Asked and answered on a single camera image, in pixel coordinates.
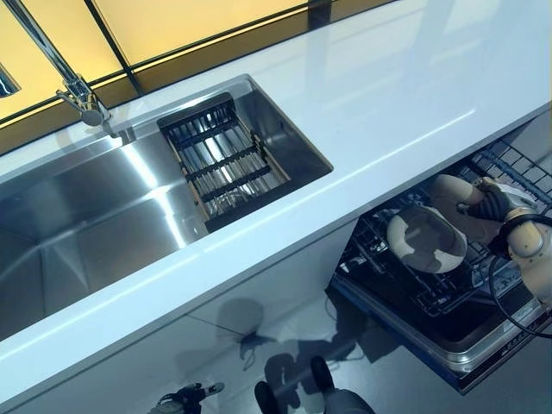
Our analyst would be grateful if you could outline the chrome gooseneck kitchen faucet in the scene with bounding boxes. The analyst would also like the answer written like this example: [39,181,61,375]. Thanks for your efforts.
[0,0,112,129]

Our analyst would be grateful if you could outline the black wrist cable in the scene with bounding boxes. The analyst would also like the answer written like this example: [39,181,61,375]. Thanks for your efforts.
[488,214,552,341]

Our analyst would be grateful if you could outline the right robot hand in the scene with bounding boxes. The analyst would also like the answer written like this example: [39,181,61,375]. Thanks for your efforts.
[457,176,536,225]

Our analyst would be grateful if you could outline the black left robot foot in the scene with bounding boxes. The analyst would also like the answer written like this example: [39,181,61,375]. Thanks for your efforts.
[254,380,278,414]

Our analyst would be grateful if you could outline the black sink dish rack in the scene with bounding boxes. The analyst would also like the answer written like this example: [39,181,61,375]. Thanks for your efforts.
[156,91,292,235]

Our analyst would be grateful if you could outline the black wire dishwasher rack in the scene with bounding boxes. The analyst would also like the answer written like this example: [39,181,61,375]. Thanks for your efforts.
[343,136,552,317]

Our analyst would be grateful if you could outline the black robot foot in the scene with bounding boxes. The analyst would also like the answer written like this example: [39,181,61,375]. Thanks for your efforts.
[254,380,278,414]
[310,354,336,394]

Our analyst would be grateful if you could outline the narrow white cabinet door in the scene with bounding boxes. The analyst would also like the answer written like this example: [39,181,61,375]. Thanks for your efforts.
[188,214,364,331]

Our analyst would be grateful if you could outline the stainless steel sink basin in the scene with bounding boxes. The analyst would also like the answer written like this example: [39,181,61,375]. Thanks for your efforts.
[0,73,336,329]

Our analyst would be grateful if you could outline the black right robot foot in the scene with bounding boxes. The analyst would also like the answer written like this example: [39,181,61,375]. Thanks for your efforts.
[310,354,336,394]

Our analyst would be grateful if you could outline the white ceramic plate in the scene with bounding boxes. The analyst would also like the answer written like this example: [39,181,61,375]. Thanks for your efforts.
[386,204,469,275]
[430,173,489,217]

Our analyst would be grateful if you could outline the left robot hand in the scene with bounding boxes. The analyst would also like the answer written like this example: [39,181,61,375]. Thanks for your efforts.
[156,380,226,414]

